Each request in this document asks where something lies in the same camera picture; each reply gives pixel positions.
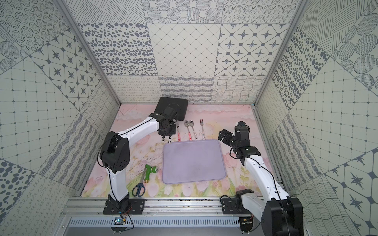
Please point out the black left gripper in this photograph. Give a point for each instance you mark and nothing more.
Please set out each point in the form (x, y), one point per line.
(166, 133)

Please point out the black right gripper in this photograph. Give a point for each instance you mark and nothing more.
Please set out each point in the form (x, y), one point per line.
(228, 135)

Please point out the pink handle spoon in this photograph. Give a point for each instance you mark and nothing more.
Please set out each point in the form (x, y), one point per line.
(186, 123)

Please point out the pink handle fork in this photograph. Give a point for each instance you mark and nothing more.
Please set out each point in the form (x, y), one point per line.
(178, 133)

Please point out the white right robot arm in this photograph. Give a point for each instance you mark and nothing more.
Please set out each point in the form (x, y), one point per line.
(278, 213)

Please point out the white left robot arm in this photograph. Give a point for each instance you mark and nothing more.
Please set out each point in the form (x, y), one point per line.
(115, 151)

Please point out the black plastic tool case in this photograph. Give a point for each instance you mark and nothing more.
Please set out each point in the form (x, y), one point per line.
(177, 104)

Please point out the lavender placemat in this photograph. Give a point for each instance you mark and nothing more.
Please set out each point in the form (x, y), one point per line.
(192, 161)

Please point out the green spray nozzle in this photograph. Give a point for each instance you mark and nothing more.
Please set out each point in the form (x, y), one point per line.
(150, 170)

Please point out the white floral handle spoon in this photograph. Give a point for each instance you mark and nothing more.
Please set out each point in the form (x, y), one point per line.
(191, 124)

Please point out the white floral handle fork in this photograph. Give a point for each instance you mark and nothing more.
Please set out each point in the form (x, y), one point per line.
(202, 128)

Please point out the blue handled scissors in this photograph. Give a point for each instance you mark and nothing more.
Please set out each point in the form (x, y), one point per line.
(139, 189)

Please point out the aluminium mounting rail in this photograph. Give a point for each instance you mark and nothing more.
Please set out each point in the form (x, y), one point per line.
(165, 207)

